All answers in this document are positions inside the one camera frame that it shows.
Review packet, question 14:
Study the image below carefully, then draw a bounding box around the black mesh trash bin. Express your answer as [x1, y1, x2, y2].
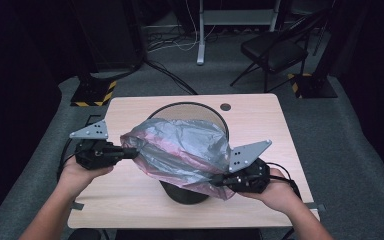
[146, 101, 230, 205]

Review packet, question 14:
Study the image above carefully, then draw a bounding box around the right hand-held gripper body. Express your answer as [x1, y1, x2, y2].
[229, 139, 273, 195]

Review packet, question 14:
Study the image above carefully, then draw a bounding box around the person's right hand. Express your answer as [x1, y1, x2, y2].
[238, 168, 303, 215]

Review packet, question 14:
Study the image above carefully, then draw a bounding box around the black folding chair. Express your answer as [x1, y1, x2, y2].
[229, 12, 332, 94]

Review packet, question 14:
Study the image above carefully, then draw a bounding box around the black stand base striped edge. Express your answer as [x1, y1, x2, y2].
[287, 72, 339, 100]
[70, 79, 118, 108]

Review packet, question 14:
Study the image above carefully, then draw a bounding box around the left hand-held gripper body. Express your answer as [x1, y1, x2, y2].
[69, 119, 125, 171]

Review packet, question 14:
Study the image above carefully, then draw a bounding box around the bundle of floor cables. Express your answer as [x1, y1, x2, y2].
[144, 28, 216, 54]

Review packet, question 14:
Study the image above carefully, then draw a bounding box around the grey plastic trash bag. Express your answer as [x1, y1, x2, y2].
[119, 118, 238, 201]

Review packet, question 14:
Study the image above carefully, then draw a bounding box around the left hand-held gripper cable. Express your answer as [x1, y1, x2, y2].
[56, 137, 81, 182]

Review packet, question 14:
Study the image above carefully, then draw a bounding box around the person's left hand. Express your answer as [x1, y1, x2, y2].
[58, 157, 115, 198]

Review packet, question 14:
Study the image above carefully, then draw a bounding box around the dark cabinet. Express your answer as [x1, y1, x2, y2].
[69, 0, 148, 73]

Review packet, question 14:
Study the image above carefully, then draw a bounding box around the white desk frame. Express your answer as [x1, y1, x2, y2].
[196, 0, 282, 66]

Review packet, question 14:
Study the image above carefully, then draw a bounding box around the thick black floor cable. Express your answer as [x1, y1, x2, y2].
[89, 59, 198, 96]

